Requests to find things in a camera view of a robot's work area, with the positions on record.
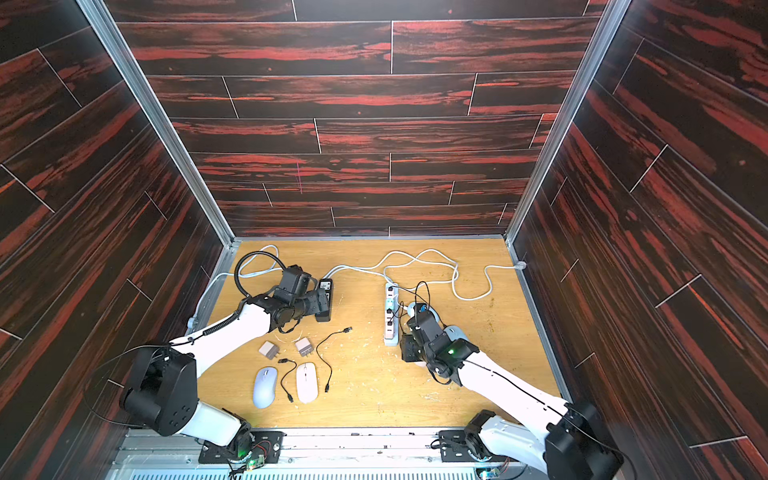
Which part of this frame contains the white mouse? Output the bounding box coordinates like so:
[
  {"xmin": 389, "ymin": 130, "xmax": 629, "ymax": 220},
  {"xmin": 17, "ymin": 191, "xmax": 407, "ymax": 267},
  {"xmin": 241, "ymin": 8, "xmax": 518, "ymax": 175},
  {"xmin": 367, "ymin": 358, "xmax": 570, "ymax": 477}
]
[{"xmin": 253, "ymin": 366, "xmax": 278, "ymax": 409}]

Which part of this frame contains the pink charger adapter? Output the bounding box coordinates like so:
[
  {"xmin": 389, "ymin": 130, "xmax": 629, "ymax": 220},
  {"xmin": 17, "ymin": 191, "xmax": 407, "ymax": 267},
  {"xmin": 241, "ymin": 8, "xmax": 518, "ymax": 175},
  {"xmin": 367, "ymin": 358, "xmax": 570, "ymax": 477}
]
[
  {"xmin": 258, "ymin": 341, "xmax": 280, "ymax": 360},
  {"xmin": 294, "ymin": 337, "xmax": 315, "ymax": 357}
]

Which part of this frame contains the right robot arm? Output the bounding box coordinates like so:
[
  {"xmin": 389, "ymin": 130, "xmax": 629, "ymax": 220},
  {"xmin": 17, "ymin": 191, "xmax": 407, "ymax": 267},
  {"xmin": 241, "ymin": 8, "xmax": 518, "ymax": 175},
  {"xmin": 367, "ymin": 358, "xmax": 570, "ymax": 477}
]
[{"xmin": 401, "ymin": 302, "xmax": 625, "ymax": 479}]

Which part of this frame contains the light blue mouse right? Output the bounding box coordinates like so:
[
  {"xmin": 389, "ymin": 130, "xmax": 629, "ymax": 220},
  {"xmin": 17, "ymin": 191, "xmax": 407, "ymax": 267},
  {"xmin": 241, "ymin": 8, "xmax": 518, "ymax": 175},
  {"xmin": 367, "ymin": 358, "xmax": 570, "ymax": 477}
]
[{"xmin": 444, "ymin": 325, "xmax": 468, "ymax": 342}]

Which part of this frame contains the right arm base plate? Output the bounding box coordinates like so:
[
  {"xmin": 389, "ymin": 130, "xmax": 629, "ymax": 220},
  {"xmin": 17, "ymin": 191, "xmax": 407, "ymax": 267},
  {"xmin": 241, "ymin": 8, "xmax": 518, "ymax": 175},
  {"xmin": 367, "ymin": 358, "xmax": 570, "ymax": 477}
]
[{"xmin": 429, "ymin": 429, "xmax": 516, "ymax": 463}]

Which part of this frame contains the white power cable right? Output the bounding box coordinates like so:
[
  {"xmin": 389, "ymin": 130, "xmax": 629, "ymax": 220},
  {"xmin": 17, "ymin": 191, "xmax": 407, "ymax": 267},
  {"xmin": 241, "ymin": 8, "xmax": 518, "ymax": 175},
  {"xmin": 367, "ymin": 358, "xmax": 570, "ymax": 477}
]
[{"xmin": 323, "ymin": 248, "xmax": 528, "ymax": 302}]

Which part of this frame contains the white power strip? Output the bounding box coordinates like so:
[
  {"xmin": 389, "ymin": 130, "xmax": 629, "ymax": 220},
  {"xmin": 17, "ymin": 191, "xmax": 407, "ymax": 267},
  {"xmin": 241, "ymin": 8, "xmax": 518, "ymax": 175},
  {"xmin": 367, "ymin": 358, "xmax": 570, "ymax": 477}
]
[{"xmin": 384, "ymin": 283, "xmax": 400, "ymax": 347}]

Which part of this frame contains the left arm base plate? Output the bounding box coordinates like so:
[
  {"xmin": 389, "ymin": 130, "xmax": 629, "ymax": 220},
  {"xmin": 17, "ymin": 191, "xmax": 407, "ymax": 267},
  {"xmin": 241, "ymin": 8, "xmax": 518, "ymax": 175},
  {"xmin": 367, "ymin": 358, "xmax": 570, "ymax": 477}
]
[{"xmin": 198, "ymin": 429, "xmax": 285, "ymax": 468}]

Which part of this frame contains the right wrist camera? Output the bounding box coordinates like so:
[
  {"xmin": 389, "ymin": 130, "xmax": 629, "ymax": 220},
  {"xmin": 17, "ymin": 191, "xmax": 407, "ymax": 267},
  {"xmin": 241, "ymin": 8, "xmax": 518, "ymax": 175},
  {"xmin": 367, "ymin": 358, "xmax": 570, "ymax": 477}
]
[{"xmin": 408, "ymin": 303, "xmax": 440, "ymax": 328}]

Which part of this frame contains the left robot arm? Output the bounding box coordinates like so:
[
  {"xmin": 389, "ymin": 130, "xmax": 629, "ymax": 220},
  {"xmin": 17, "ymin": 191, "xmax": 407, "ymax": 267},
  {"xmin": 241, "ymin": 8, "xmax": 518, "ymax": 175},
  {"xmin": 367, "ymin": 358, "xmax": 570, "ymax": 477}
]
[{"xmin": 119, "ymin": 282, "xmax": 332, "ymax": 447}]

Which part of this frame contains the black power strip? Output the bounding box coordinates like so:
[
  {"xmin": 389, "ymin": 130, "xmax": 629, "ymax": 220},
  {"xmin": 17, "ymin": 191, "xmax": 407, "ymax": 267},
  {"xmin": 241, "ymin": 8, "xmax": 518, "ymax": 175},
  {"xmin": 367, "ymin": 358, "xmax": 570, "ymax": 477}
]
[{"xmin": 315, "ymin": 278, "xmax": 333, "ymax": 322}]

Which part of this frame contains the black usb cable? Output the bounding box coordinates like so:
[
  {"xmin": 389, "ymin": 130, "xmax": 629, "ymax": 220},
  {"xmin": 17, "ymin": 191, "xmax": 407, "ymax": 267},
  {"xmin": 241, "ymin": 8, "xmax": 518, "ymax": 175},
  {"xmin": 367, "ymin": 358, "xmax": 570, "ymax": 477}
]
[
  {"xmin": 315, "ymin": 326, "xmax": 354, "ymax": 394},
  {"xmin": 278, "ymin": 355, "xmax": 299, "ymax": 400}
]

